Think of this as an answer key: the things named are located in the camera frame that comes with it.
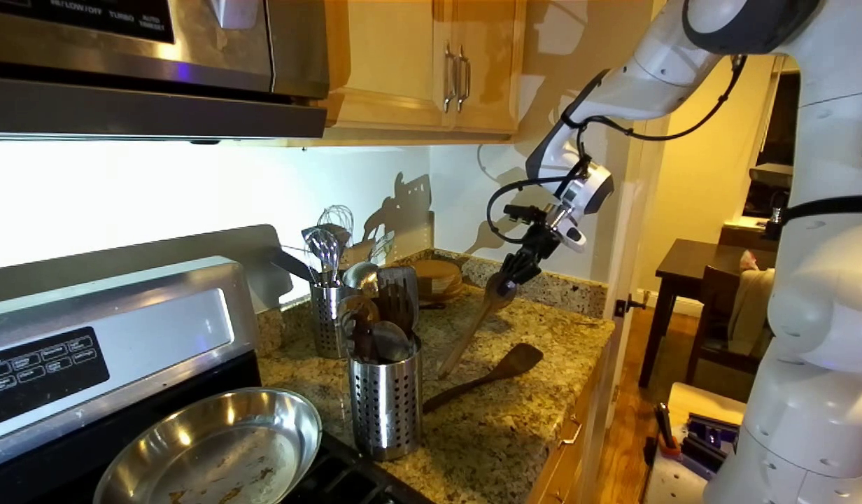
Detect rear steel utensil holder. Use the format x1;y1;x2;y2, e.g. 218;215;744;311
310;285;348;358

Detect perforated steel utensil holder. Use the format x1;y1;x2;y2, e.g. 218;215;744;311
350;356;424;460

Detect dark wooden side table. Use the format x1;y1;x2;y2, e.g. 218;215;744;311
638;239;760;388

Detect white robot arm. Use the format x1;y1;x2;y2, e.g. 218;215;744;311
489;0;862;504

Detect stainless steel stove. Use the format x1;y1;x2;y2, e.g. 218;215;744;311
0;223;432;504

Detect metal whisk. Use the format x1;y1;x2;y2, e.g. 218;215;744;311
302;223;350;281

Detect steel ladle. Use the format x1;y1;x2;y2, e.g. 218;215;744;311
341;261;382;292

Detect wooden base cabinet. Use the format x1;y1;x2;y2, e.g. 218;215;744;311
527;328;622;504

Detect black slotted turner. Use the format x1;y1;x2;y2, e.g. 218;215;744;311
379;269;421;345

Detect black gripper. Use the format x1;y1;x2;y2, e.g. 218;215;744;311
488;208;578;296

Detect stainless steel microwave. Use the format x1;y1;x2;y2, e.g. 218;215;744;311
0;0;331;143

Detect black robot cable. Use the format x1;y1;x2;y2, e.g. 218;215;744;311
485;52;753;246

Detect steel frying pan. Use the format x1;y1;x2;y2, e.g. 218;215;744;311
93;386;322;504

